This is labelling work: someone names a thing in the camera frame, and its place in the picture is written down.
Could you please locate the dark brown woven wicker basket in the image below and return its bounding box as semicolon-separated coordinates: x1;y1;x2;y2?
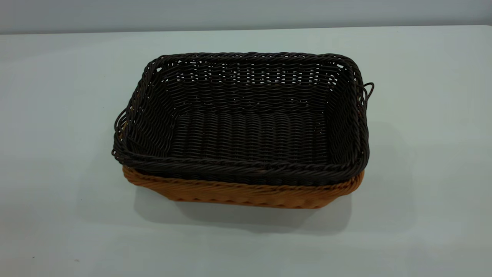
111;52;374;187

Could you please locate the tan woven wicker basket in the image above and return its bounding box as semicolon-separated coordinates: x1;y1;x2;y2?
120;119;365;209

